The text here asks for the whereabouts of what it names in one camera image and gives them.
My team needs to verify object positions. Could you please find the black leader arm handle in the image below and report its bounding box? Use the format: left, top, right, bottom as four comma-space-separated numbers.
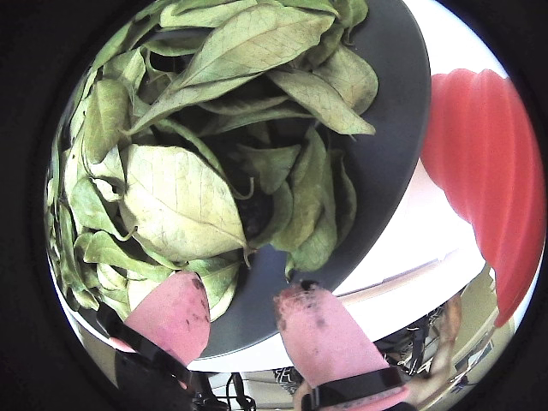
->
378, 316, 434, 378

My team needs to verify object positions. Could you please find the red collapsible silicone cup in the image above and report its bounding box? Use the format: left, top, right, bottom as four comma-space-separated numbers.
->
419, 68, 547, 329

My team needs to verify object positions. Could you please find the dark blueberry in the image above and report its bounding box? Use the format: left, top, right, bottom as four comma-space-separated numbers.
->
237, 192, 275, 239

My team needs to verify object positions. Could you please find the dark grey round bowl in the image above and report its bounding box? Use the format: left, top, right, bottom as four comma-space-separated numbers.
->
45, 0, 432, 360

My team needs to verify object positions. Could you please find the dark cable clutter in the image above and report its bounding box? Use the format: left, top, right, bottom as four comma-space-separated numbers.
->
192, 371, 259, 411

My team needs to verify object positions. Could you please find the pink padded gripper finger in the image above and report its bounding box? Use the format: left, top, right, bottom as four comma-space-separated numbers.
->
96, 271, 211, 411
272, 280, 419, 411

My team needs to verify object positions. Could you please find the seated person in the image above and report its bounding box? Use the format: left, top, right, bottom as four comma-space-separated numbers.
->
421, 295, 466, 402

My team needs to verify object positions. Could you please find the pile of green leaves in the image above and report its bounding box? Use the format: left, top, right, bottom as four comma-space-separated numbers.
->
45, 0, 380, 323

